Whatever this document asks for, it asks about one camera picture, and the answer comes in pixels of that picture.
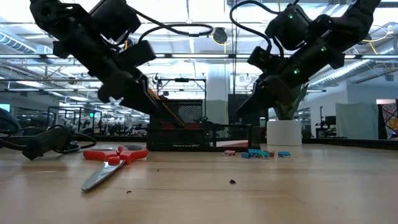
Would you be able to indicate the grey metal crossbar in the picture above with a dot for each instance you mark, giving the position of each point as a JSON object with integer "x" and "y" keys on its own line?
{"x": 192, "y": 56}

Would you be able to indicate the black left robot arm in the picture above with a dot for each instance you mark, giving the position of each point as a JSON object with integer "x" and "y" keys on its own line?
{"x": 62, "y": 18}

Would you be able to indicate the person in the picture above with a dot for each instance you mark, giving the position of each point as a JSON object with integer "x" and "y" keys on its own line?
{"x": 7, "y": 121}

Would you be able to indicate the black mesh desk organizer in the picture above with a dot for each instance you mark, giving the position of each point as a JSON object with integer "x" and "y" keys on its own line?
{"x": 174, "y": 140}

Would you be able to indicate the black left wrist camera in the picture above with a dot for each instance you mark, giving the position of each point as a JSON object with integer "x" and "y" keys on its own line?
{"x": 138, "y": 53}

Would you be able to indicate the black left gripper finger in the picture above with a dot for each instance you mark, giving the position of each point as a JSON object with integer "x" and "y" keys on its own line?
{"x": 136, "y": 104}
{"x": 149, "y": 99}

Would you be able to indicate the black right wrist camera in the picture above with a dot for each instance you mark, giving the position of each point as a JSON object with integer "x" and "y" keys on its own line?
{"x": 262, "y": 59}

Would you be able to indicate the black aluminium table frame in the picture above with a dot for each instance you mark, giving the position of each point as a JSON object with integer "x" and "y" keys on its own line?
{"x": 342, "y": 143}

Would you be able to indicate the black background rig frame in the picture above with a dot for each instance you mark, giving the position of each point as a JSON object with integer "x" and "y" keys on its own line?
{"x": 182, "y": 80}

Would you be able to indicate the small black debris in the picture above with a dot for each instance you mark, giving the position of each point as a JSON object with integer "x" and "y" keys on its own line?
{"x": 232, "y": 181}

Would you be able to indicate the green partition curtain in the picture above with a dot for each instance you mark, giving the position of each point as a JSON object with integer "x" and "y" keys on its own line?
{"x": 357, "y": 121}

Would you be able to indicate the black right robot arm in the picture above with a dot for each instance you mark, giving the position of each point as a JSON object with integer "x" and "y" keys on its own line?
{"x": 351, "y": 25}

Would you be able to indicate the orange pencil with eraser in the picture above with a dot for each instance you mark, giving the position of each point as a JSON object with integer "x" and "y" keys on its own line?
{"x": 170, "y": 109}

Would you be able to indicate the colourful patterned panel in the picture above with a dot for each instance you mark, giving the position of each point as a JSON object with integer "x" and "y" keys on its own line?
{"x": 390, "y": 119}

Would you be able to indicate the snake plant in white pot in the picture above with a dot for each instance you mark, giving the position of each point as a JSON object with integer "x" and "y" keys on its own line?
{"x": 284, "y": 133}

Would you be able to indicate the white building column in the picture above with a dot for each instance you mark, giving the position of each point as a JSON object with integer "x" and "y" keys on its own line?
{"x": 217, "y": 81}

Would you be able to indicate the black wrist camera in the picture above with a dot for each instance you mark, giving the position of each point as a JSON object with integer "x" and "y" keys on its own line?
{"x": 138, "y": 53}
{"x": 262, "y": 59}

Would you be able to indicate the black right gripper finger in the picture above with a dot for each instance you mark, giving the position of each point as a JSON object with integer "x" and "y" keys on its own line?
{"x": 253, "y": 102}
{"x": 269, "y": 107}

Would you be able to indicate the black desk with monitor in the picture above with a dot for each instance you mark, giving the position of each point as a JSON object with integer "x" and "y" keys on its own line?
{"x": 330, "y": 120}

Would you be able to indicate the black screen panel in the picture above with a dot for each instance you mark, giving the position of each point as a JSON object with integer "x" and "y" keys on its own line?
{"x": 232, "y": 98}

